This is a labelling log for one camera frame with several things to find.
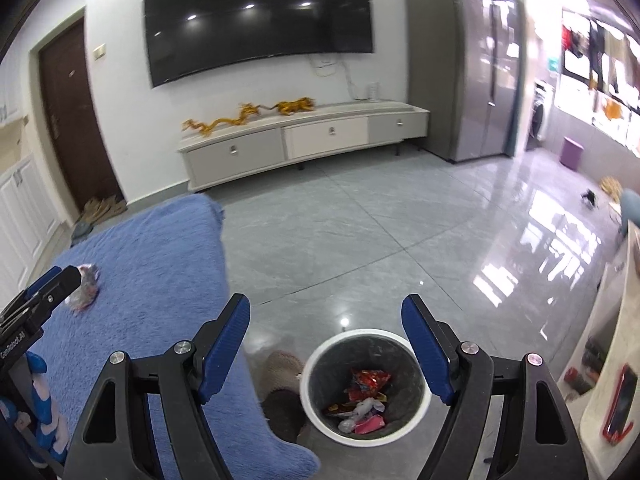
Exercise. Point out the purple stool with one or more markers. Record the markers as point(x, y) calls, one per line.
point(571, 153)

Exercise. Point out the black wall television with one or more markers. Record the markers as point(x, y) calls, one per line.
point(186, 37)

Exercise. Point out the blue bed blanket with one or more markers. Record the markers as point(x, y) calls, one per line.
point(162, 275)

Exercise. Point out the wall light switch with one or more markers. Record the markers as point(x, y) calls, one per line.
point(99, 52)

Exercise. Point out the golden dragon ornament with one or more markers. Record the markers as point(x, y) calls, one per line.
point(246, 112)

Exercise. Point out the hanging clothes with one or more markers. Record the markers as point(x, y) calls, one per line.
point(601, 57)

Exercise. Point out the red phone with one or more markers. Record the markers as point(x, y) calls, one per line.
point(618, 423)

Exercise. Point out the pink red snack wrapper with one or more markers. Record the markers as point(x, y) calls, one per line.
point(368, 425)

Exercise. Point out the dark brown door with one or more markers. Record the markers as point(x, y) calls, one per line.
point(74, 131)

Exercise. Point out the red snack bag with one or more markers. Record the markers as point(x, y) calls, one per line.
point(366, 384)

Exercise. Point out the beige slipper foot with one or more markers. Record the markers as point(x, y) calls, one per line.
point(282, 371)

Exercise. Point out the white grey TV cabinet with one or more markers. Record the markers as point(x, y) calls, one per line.
point(273, 141)

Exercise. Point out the white wall cupboards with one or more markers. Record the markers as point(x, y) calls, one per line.
point(28, 217)

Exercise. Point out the white rimmed trash bin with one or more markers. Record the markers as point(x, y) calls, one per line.
point(328, 373)

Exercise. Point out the grey refrigerator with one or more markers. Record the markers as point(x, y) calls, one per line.
point(464, 64)

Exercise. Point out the white side table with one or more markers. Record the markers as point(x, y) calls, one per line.
point(609, 341)

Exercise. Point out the blue gloved left hand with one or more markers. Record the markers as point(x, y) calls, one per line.
point(32, 413)

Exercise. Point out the silver wrapper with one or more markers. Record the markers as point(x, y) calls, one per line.
point(85, 296)

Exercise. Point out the white tissue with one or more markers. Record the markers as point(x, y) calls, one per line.
point(363, 409)

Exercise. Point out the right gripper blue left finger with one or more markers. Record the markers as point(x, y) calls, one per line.
point(114, 437)

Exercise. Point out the small black toy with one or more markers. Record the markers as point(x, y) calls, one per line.
point(589, 198)

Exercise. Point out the white washing machine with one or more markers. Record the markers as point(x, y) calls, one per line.
point(542, 106)

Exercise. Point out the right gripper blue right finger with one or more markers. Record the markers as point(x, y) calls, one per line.
point(536, 438)

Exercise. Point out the doormat with shoes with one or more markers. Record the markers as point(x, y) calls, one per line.
point(95, 212)

